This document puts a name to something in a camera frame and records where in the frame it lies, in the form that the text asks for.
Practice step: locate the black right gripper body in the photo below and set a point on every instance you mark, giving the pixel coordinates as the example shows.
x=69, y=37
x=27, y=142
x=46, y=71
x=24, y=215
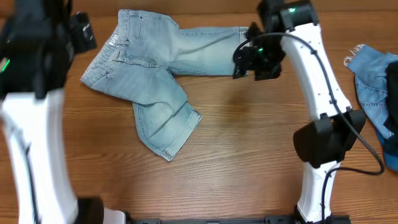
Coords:
x=246, y=59

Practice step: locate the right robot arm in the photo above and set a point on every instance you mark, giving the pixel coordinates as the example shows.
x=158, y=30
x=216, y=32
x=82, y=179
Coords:
x=292, y=29

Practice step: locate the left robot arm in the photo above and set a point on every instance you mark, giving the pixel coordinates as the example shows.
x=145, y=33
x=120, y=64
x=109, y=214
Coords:
x=39, y=42

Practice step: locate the blue denim garment pile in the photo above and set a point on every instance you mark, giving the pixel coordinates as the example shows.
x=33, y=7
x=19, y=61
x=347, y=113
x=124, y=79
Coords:
x=375, y=78

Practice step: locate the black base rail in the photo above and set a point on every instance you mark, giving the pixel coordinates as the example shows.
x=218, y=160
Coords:
x=211, y=221

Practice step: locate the light blue denim shorts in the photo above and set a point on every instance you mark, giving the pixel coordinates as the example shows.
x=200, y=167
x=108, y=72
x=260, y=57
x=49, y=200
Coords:
x=139, y=63

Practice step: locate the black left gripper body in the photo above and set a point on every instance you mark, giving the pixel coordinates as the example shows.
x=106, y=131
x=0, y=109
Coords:
x=84, y=34

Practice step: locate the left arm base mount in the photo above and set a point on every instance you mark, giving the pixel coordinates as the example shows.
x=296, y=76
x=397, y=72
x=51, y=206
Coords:
x=114, y=217

